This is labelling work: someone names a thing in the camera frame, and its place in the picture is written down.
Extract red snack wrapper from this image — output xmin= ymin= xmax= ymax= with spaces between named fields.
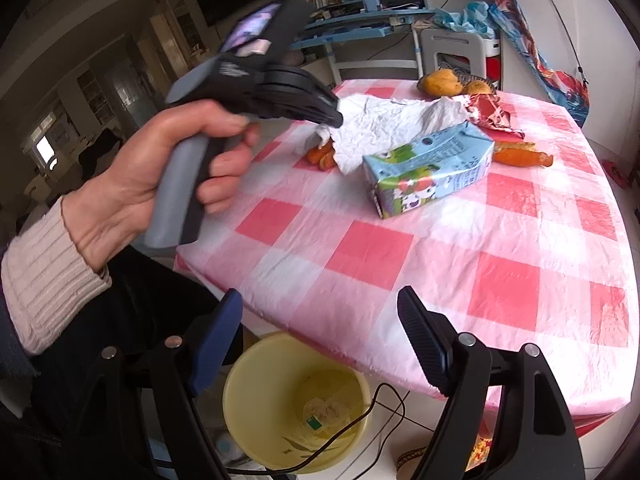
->
xmin=462 ymin=94 xmax=526 ymax=141

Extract blue green milk carton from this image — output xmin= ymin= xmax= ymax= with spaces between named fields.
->
xmin=362 ymin=122 xmax=496 ymax=220

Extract black cable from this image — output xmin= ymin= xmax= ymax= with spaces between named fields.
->
xmin=227 ymin=382 xmax=436 ymax=476

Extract person's left forearm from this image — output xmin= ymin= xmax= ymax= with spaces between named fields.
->
xmin=0 ymin=195 xmax=113 ymax=356

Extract black hanging cord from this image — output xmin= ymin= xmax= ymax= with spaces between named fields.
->
xmin=500 ymin=0 xmax=588 ymax=106

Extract person's left hand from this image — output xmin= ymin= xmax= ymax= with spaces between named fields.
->
xmin=60 ymin=99 xmax=261 ymax=273

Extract white tissue paper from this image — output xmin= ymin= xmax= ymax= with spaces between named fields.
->
xmin=300 ymin=94 xmax=473 ymax=176

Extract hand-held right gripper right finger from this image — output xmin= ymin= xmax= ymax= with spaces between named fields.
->
xmin=397 ymin=286 xmax=586 ymax=480

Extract small red object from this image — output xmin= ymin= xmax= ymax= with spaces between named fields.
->
xmin=602 ymin=159 xmax=632 ymax=187

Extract colourful printed bag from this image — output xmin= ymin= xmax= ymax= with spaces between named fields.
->
xmin=487 ymin=0 xmax=591 ymax=128

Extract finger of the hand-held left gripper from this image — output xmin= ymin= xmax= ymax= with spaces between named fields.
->
xmin=257 ymin=66 xmax=344 ymax=128

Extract yellow plastic bin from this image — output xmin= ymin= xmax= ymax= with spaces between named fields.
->
xmin=222 ymin=332 xmax=371 ymax=476

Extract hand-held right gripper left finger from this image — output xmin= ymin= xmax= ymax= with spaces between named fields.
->
xmin=70 ymin=288 xmax=244 ymax=480

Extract white cabinet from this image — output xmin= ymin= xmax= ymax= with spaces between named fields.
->
xmin=487 ymin=0 xmax=640 ymax=156

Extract orange sausage wrapper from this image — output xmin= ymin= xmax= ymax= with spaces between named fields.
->
xmin=306 ymin=142 xmax=337 ymax=171
xmin=492 ymin=141 xmax=553 ymax=168

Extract red white container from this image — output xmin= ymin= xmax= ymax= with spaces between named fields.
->
xmin=484 ymin=55 xmax=501 ymax=92

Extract blue study desk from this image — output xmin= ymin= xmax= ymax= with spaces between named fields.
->
xmin=290 ymin=0 xmax=436 ymax=86

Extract person's dark trousers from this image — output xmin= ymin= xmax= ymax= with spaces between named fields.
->
xmin=0 ymin=247 xmax=244 ymax=480

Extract white plastic stool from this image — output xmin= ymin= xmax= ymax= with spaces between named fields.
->
xmin=417 ymin=27 xmax=501 ymax=91

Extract clear wrapper green label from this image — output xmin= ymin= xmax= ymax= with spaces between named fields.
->
xmin=299 ymin=394 xmax=353 ymax=432

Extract blue plastic bag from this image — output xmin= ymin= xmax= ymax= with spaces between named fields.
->
xmin=432 ymin=1 xmax=501 ymax=41

